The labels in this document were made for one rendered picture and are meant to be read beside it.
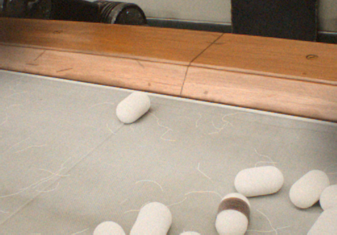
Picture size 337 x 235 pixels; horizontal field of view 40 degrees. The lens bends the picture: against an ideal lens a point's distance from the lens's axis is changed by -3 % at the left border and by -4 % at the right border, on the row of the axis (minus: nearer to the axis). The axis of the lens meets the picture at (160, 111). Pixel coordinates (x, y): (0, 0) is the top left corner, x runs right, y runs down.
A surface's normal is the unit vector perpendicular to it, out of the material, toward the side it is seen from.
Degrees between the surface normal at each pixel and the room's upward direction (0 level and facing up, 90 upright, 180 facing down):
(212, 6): 88
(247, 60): 0
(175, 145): 0
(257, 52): 0
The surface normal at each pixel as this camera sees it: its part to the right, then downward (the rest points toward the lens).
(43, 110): -0.11, -0.87
